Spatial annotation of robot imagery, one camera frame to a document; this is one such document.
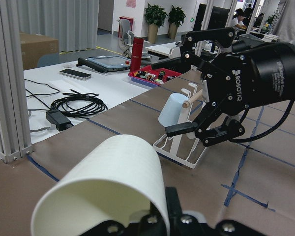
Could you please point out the pale green plastic cup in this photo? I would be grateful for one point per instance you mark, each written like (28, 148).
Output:
(119, 178)

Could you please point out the black smartphone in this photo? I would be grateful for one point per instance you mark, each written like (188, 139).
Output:
(75, 74)

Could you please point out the red water bottle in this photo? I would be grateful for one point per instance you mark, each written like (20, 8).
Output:
(136, 54)

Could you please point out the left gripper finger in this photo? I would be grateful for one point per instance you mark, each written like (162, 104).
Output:
(173, 203)

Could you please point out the red parts tray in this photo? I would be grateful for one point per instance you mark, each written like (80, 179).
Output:
(152, 78)

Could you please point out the white wire cup rack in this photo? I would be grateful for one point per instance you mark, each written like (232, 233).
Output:
(184, 149)

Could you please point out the black power adapter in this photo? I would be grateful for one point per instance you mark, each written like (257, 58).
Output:
(57, 118)

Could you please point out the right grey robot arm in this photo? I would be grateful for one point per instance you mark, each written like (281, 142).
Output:
(233, 83)

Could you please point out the light blue plastic cup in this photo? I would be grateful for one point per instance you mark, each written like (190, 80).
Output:
(171, 111)

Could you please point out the aluminium frame post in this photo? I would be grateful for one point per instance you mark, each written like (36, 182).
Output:
(15, 141)

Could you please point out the teach pendant tablet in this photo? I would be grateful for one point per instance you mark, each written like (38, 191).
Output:
(106, 63)

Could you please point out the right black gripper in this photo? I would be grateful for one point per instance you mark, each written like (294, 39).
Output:
(235, 82)

